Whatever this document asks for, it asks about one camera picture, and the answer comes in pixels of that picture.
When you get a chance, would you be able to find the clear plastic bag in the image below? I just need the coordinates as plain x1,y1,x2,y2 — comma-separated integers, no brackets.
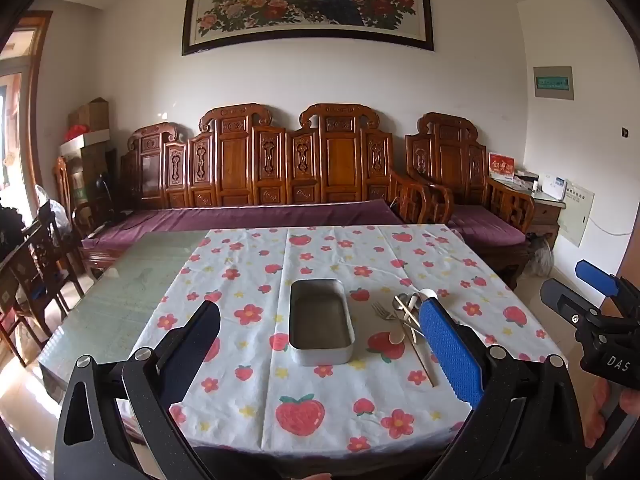
34,184,72,242

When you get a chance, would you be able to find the dark cabinet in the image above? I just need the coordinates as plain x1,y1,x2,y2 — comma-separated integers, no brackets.
60,146,119,223

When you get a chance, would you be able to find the framed peacock flower painting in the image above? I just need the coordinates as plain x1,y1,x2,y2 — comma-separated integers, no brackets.
181,0,435,56

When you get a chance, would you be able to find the person's right hand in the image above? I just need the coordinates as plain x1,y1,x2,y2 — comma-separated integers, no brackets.
586,379,640,448

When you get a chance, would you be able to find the grey wall panel green strip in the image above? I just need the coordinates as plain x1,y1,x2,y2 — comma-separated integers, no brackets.
532,65,574,101

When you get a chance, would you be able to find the rectangular metal tin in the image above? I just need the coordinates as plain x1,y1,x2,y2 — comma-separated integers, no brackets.
289,279,357,367

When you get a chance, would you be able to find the red card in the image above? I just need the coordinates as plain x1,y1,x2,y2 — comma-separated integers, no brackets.
488,152,515,181

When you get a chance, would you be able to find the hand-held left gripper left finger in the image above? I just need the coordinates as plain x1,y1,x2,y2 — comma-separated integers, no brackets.
52,301,221,480

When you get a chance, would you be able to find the white box with blue label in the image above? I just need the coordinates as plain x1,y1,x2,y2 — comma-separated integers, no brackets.
539,174,569,201

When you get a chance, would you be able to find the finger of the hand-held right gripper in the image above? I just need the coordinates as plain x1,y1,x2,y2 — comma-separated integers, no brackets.
540,279,609,332
575,259,640,317

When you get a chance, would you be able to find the metal fork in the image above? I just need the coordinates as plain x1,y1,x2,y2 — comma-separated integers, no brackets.
371,301,425,338

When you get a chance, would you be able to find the metal spoon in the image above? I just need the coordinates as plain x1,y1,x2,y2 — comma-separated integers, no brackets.
393,294,426,333

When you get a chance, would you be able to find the dark wooden chair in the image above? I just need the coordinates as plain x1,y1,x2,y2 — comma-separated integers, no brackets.
0,200,87,367

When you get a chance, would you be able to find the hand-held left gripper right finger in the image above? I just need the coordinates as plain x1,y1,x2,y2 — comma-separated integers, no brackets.
419,297,586,480

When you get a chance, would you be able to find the carved wooden armchair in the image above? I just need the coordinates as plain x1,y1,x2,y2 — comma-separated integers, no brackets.
406,112,537,291

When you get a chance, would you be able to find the strawberry flower print tablecloth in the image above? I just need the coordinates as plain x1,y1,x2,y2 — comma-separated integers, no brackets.
122,225,568,453

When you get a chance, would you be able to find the wooden side table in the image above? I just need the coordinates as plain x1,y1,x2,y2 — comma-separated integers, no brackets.
520,185,567,251

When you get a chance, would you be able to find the brown cardboard box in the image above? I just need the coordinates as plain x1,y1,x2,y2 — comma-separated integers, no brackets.
75,96,111,134

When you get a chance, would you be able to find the wooden door frame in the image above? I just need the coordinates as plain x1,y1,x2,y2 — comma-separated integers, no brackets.
0,10,54,203

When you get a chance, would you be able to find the carved wooden sofa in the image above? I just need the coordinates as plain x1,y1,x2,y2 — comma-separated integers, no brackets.
80,103,451,281

